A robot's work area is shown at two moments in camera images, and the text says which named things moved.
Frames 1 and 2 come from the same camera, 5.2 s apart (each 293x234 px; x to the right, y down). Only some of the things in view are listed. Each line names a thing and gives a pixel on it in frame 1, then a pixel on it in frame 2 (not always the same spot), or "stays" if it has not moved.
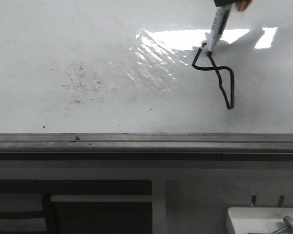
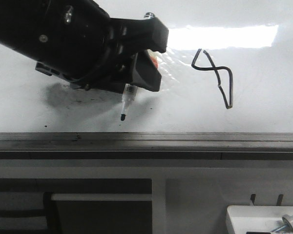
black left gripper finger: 219,3 to 149,32
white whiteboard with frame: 132,80 stays
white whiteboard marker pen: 221,16 to 129,94
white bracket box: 261,220 stays
